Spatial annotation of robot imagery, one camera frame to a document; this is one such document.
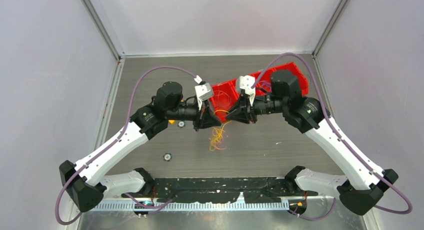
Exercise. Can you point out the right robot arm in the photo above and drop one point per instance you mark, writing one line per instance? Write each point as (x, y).
(362, 183)

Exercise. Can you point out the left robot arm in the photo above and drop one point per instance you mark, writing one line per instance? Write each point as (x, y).
(87, 182)

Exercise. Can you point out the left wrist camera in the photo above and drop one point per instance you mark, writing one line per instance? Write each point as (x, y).
(203, 91)

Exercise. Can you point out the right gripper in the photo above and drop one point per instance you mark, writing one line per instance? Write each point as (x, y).
(243, 112)

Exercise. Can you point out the red compartment bin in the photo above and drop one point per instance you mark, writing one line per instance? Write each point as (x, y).
(225, 94)

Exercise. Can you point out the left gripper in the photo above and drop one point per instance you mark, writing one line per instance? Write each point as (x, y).
(205, 118)

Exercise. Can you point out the white slotted cable duct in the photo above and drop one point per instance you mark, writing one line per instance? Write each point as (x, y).
(239, 205)

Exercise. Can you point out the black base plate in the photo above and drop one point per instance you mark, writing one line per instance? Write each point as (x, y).
(221, 190)

